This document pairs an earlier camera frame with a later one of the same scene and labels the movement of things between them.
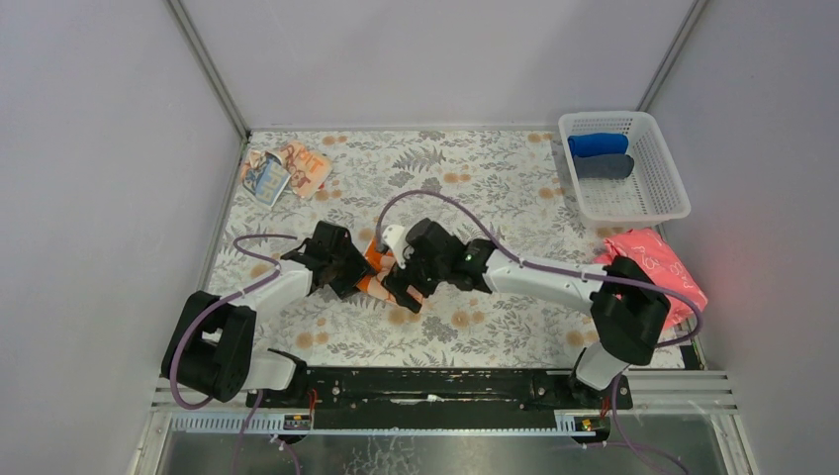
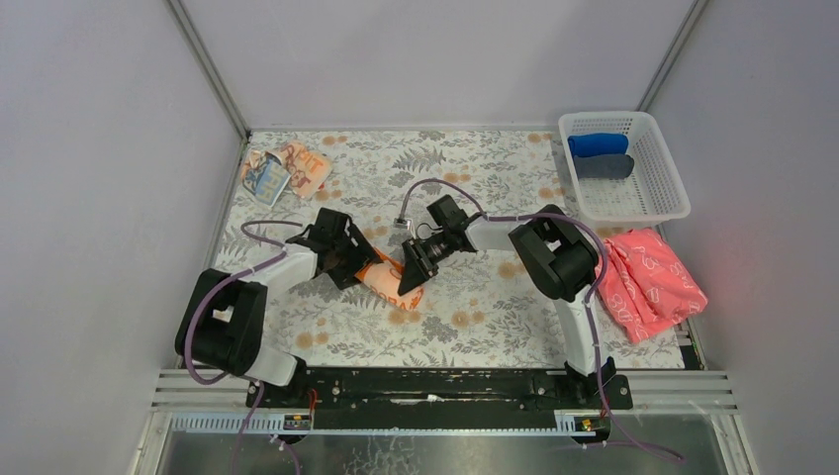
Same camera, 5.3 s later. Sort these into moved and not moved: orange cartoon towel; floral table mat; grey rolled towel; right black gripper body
Moved: right black gripper body
Not moved: floral table mat; grey rolled towel; orange cartoon towel
